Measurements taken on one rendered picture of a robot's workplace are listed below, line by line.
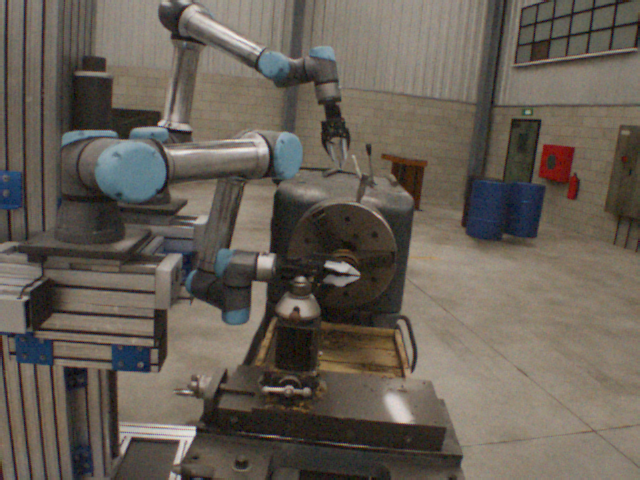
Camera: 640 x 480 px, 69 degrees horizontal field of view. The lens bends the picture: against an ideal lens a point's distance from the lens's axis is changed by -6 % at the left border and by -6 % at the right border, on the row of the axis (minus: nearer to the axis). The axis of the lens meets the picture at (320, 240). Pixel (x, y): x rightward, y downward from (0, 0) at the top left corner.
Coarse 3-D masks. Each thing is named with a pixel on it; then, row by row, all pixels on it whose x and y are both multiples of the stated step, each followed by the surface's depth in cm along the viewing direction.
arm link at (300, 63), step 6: (294, 60) 141; (300, 60) 144; (300, 66) 143; (300, 72) 143; (294, 78) 141; (300, 78) 144; (306, 78) 144; (276, 84) 147; (282, 84) 147; (288, 84) 145; (294, 84) 146; (300, 84) 147
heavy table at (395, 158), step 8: (392, 160) 1040; (400, 160) 998; (408, 160) 960; (416, 160) 959; (424, 160) 971; (392, 168) 1047; (400, 168) 1054; (408, 168) 966; (416, 168) 976; (424, 168) 972; (400, 176) 1055; (408, 176) 968; (416, 176) 975; (400, 184) 1054; (408, 184) 972; (416, 184) 977; (408, 192) 976; (416, 192) 980; (416, 200) 984; (416, 208) 989
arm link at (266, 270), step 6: (264, 252) 124; (264, 258) 123; (270, 258) 123; (258, 264) 122; (264, 264) 122; (270, 264) 122; (258, 270) 122; (264, 270) 122; (270, 270) 122; (258, 276) 123; (264, 276) 122; (270, 276) 122; (270, 282) 124
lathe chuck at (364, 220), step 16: (336, 208) 139; (352, 208) 139; (368, 208) 140; (304, 224) 141; (336, 224) 140; (352, 224) 140; (368, 224) 140; (384, 224) 140; (304, 240) 142; (320, 240) 142; (352, 240) 141; (368, 240) 141; (384, 240) 141; (288, 256) 143; (368, 272) 143; (384, 272) 143; (336, 288) 144; (352, 288) 144; (368, 288) 144; (384, 288) 144; (336, 304) 146; (352, 304) 145
